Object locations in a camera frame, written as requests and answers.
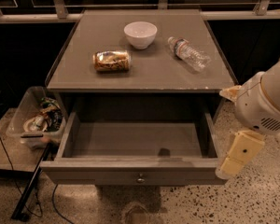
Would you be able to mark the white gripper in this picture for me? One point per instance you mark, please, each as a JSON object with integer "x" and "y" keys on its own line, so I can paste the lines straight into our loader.
{"x": 258, "y": 104}

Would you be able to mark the grey top drawer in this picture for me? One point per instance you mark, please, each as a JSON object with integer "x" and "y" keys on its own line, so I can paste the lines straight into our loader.
{"x": 108, "y": 153}

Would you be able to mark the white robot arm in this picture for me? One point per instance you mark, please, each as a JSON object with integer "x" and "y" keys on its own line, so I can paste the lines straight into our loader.
{"x": 270, "y": 83}

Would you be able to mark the round metal drawer knob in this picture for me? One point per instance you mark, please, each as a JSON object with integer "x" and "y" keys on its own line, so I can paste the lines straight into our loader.
{"x": 140, "y": 179}

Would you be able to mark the clear plastic water bottle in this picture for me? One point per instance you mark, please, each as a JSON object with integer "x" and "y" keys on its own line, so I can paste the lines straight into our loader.
{"x": 182, "y": 49}

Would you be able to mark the grey cabinet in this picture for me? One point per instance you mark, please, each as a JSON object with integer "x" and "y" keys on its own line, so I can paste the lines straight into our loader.
{"x": 154, "y": 69}

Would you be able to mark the white ceramic bowl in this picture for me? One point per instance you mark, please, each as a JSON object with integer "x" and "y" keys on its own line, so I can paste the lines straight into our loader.
{"x": 140, "y": 34}

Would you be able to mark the colourful snack bags in bin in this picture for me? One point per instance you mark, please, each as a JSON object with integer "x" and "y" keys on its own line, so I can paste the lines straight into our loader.
{"x": 50, "y": 117}

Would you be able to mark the white plate in bin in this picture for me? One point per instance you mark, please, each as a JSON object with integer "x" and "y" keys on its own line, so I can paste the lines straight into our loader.
{"x": 35, "y": 124}

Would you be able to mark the clear plastic storage bin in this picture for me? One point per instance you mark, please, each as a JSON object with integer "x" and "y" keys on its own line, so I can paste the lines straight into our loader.
{"x": 28, "y": 108}

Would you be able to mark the low grey side platform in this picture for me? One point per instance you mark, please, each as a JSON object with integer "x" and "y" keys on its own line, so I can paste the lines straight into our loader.
{"x": 14, "y": 154}

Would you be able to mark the black metal stand leg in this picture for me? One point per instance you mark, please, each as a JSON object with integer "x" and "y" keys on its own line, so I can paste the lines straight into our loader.
{"x": 18, "y": 213}

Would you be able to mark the metal railing frame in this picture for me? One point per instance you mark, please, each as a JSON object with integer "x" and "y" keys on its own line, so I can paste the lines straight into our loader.
{"x": 65, "y": 3}

